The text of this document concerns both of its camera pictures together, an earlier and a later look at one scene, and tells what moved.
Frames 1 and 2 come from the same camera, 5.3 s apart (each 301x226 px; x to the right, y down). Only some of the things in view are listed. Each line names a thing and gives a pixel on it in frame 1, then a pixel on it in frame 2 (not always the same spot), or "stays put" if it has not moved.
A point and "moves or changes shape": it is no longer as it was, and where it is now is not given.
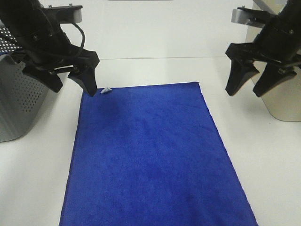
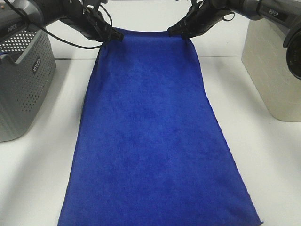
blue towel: x=151 y=155 moves or changes shape
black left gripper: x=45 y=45 → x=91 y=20
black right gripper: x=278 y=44 → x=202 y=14
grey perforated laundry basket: x=23 y=95 stays put
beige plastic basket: x=283 y=102 stays put
